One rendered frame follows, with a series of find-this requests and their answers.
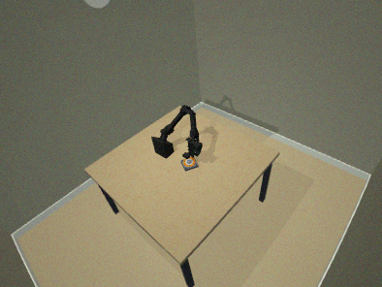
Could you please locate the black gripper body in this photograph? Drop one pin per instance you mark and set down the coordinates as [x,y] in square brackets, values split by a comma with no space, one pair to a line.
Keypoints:
[186,155]

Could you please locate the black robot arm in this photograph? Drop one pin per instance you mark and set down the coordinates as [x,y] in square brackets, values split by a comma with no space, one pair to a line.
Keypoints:
[194,134]

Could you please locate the round orange-rimmed white plate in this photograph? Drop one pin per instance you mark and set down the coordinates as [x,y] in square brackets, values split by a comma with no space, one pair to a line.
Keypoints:
[191,164]

